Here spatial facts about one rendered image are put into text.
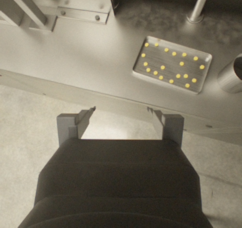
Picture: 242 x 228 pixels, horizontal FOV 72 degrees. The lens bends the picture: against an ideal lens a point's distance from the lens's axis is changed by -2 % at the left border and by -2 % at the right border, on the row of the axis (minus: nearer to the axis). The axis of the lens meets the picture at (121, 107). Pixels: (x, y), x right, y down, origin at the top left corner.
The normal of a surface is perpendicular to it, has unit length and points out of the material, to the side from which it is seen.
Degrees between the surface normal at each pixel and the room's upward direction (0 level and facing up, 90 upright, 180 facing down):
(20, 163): 0
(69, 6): 90
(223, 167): 0
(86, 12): 0
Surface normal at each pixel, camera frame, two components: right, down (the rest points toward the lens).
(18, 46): -0.13, -0.16
